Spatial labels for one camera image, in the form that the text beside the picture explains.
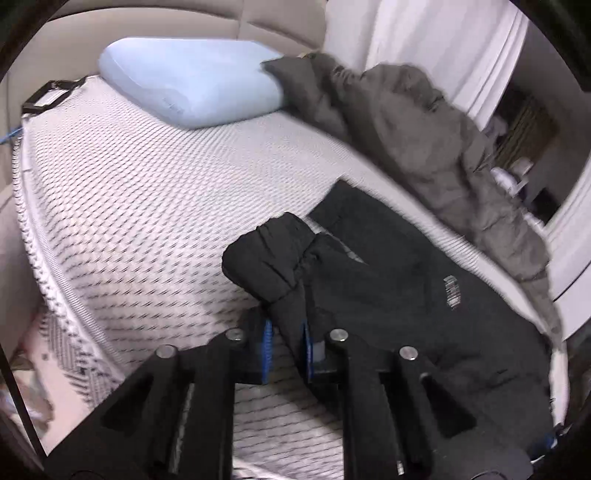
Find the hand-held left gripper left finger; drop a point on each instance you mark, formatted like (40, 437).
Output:
(267, 351)

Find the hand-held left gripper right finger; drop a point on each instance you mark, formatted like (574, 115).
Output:
(306, 353)

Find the black pants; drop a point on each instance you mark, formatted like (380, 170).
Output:
(392, 286)

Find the white honeycomb pattern mattress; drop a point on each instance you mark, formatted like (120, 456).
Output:
(138, 207)

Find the grey duvet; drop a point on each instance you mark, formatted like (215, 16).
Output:
(415, 129)

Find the light blue pillow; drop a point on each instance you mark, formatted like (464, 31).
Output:
(194, 78)

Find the white wardrobe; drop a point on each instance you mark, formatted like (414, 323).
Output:
(572, 240)

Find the white curtain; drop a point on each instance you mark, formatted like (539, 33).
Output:
(415, 32)

